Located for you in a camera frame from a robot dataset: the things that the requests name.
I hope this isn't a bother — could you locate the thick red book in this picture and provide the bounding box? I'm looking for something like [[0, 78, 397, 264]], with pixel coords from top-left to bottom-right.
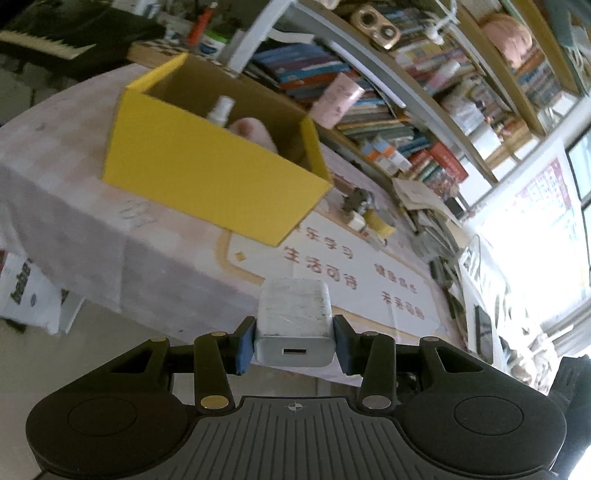
[[428, 142, 470, 184]]

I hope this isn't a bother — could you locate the white spray bottle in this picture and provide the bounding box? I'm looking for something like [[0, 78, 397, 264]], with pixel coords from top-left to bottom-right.
[[206, 95, 236, 128]]

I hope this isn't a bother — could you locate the white charger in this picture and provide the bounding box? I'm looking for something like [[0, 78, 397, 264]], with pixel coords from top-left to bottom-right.
[[255, 278, 336, 368]]

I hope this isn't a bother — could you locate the pink round plush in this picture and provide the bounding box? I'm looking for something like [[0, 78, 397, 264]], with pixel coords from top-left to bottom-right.
[[480, 14, 534, 66]]

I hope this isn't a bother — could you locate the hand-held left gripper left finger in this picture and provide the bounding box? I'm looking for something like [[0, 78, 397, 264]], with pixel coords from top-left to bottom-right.
[[104, 316, 257, 415]]

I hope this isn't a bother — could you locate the checkered mat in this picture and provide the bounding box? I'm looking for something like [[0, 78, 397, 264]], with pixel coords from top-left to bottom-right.
[[131, 39, 225, 66]]

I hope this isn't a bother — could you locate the alphabet wall poster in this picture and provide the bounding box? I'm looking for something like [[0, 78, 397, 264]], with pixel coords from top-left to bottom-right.
[[480, 157, 581, 297]]

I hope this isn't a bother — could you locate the gold retro radio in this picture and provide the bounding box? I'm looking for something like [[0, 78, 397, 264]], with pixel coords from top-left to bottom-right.
[[349, 6, 402, 51]]

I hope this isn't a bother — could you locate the heap of loose papers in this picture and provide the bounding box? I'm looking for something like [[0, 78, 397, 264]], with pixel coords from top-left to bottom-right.
[[429, 231, 509, 361]]

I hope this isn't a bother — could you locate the red pen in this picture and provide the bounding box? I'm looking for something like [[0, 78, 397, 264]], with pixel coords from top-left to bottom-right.
[[187, 2, 218, 47]]

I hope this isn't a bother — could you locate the white bookshelf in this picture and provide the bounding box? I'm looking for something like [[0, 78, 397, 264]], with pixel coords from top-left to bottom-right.
[[222, 0, 591, 214]]

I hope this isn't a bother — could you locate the row of leaning books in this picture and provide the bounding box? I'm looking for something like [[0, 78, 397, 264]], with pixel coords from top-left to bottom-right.
[[245, 44, 417, 154]]

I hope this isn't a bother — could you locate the pink plush pig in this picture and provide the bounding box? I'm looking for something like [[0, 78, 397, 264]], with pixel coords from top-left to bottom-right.
[[229, 117, 280, 156]]

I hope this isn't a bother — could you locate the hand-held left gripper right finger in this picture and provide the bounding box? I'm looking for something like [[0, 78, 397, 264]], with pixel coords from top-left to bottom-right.
[[332, 315, 491, 412]]

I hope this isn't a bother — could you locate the yellow cardboard box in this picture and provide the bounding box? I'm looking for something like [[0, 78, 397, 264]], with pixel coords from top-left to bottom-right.
[[102, 52, 334, 246]]

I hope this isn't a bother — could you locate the red upright book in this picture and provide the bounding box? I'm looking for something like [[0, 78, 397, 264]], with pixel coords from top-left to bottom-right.
[[409, 152, 438, 184]]

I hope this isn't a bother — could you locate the pile of books and papers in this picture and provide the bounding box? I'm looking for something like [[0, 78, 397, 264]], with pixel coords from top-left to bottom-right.
[[392, 178, 463, 223]]

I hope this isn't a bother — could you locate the white printed bag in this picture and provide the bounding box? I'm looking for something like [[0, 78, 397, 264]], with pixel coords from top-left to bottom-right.
[[0, 249, 86, 336]]

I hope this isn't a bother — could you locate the black piano keyboard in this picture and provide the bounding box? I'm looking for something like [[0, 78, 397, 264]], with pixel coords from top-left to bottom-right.
[[0, 9, 167, 80]]

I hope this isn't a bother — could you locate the pink printed cup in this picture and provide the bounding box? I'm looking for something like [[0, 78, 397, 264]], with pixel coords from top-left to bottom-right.
[[308, 74, 366, 130]]

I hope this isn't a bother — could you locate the row of shelf books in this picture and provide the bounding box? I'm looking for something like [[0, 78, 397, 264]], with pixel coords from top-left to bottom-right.
[[392, 0, 509, 99]]

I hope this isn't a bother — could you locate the grey toy truck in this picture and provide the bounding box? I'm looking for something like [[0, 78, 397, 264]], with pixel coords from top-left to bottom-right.
[[342, 188, 376, 229]]

